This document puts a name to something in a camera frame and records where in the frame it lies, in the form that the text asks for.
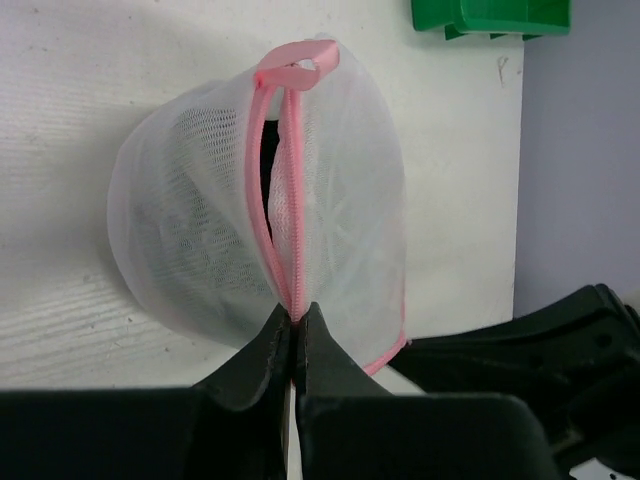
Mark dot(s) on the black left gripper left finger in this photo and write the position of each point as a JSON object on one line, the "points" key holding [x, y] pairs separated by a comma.
{"points": [[229, 425]]}

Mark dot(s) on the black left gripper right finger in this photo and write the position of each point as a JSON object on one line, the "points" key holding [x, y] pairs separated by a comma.
{"points": [[350, 427]]}

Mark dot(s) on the white mesh laundry bag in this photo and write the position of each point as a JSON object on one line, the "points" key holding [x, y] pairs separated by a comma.
{"points": [[282, 186]]}

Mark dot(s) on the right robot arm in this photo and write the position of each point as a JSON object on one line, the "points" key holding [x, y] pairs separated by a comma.
{"points": [[575, 363]]}

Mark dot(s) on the green plastic tray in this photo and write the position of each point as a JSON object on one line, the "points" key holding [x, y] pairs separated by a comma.
{"points": [[527, 18]]}

